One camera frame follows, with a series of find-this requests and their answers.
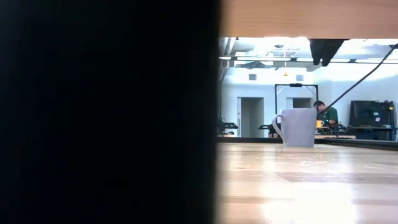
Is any small lavender mug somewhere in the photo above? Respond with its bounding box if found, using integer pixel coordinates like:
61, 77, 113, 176
272, 108, 318, 149

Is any wooden shelf board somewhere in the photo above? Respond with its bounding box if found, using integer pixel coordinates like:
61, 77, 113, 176
218, 0, 398, 40

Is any black shelf side panel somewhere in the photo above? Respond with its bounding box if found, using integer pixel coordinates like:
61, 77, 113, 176
0, 0, 221, 224

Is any ceiling light strip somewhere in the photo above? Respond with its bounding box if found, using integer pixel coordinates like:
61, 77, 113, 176
219, 55, 398, 64

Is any person in green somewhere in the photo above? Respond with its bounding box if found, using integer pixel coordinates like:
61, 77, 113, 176
313, 100, 340, 127

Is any black monitor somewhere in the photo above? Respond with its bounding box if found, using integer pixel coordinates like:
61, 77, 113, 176
348, 100, 397, 128

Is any background wooden table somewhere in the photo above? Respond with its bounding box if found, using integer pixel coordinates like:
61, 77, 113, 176
314, 134, 356, 140

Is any black gantry frame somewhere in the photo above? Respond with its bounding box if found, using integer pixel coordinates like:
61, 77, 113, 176
274, 83, 319, 125

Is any black table edge rail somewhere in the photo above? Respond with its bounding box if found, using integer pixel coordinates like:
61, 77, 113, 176
216, 136, 398, 152

